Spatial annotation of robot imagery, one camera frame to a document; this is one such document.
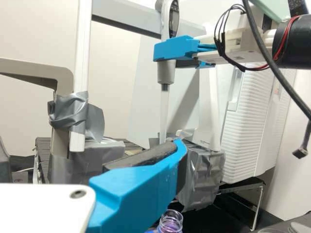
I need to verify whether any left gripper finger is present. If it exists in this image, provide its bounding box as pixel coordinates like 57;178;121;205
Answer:
87;139;188;233

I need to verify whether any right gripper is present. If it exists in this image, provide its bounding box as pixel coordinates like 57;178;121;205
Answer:
153;21;278;70

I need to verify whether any pipette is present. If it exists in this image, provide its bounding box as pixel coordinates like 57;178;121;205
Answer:
155;0;181;147

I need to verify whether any blue bottle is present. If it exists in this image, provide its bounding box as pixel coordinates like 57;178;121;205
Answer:
157;209;185;233

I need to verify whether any grey taped block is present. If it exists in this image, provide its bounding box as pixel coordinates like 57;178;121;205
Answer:
178;145;226;212
47;142;126;184

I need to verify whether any white pipette stand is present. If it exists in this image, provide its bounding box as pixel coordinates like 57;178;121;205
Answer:
69;0;222;156

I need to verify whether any white incubator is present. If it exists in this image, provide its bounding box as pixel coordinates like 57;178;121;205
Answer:
274;69;298;177

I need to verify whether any black cable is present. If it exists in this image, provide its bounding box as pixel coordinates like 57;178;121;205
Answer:
242;0;311;160

